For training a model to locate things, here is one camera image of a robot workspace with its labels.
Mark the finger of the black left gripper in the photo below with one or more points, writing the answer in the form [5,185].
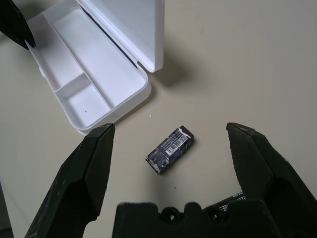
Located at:
[15,22]

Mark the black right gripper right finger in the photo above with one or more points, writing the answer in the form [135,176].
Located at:
[262,168]

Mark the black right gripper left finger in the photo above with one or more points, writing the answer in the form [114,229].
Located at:
[79,178]

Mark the white plastic pencil case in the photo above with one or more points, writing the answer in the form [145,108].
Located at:
[99,74]

